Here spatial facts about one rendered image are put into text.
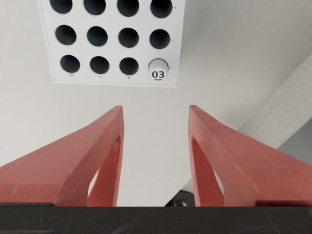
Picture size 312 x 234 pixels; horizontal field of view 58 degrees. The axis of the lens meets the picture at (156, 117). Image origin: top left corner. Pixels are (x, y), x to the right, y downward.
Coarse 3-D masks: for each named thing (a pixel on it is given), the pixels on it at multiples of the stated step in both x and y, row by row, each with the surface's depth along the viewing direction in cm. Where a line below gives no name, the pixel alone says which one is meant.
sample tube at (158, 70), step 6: (156, 60) 18; (162, 60) 18; (150, 66) 17; (156, 66) 17; (162, 66) 17; (150, 72) 17; (156, 72) 17; (162, 72) 17; (150, 78) 17; (156, 78) 17; (162, 78) 17
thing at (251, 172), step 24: (192, 120) 12; (216, 120) 10; (192, 144) 12; (216, 144) 8; (240, 144) 8; (264, 144) 8; (192, 168) 12; (216, 168) 8; (240, 168) 6; (264, 168) 6; (288, 168) 6; (216, 192) 11; (240, 192) 6; (264, 192) 5; (288, 192) 5
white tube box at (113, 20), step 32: (64, 0) 18; (96, 0) 18; (128, 0) 19; (160, 0) 19; (64, 32) 18; (96, 32) 19; (128, 32) 20; (160, 32) 20; (64, 64) 19; (96, 64) 19; (128, 64) 20
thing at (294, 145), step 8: (296, 128) 17; (304, 128) 16; (288, 136) 17; (296, 136) 16; (304, 136) 15; (280, 144) 17; (288, 144) 16; (296, 144) 16; (304, 144) 15; (288, 152) 16; (296, 152) 15; (304, 152) 15; (304, 160) 15
